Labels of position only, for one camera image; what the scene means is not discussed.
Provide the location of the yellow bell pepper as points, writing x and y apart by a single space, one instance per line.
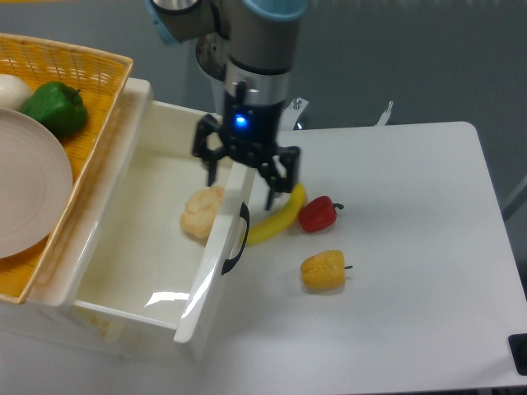
325 272

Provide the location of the yellow plastic banana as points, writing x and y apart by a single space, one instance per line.
280 220

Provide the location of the round orange white bread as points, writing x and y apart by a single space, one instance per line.
200 211

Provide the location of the red bell pepper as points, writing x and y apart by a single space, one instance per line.
319 214

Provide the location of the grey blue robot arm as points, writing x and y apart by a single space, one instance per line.
257 42

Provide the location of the white onion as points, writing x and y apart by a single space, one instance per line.
14 92

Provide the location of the pink round plate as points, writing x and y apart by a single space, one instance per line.
36 182

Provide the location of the black corner object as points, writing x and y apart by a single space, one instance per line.
518 346

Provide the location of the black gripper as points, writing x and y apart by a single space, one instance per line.
248 135

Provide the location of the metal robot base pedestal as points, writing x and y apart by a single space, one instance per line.
211 54

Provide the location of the yellow woven basket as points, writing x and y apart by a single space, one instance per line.
101 77

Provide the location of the green bell pepper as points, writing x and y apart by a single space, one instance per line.
58 107

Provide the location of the white table bracket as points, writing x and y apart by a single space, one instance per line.
385 116

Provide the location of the open upper white drawer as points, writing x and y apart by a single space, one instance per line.
142 272

